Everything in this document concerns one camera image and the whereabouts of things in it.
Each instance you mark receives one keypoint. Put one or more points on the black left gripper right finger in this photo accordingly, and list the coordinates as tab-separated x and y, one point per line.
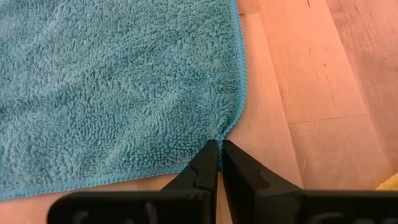
264	202

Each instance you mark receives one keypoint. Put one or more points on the teal microfiber towel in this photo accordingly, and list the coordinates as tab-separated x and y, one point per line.
109	93

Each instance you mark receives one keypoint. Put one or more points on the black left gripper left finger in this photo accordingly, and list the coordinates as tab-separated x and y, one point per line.
186	202

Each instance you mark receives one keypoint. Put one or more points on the yellow microfiber towel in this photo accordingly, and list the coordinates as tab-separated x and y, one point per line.
390	184

